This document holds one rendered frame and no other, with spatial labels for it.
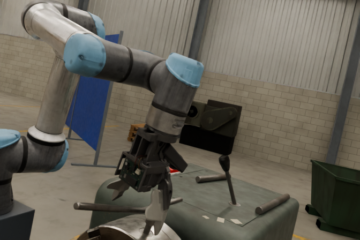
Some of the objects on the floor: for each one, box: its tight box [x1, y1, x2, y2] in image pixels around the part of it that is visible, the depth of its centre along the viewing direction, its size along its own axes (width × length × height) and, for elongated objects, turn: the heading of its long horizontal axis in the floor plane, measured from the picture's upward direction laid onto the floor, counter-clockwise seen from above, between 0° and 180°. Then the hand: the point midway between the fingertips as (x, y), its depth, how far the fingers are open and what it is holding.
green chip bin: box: [305, 159, 360, 240], centre depth 512 cm, size 134×94×85 cm
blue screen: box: [65, 31, 124, 168], centre depth 729 cm, size 412×80×235 cm, turn 133°
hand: (135, 215), depth 71 cm, fingers open, 13 cm apart
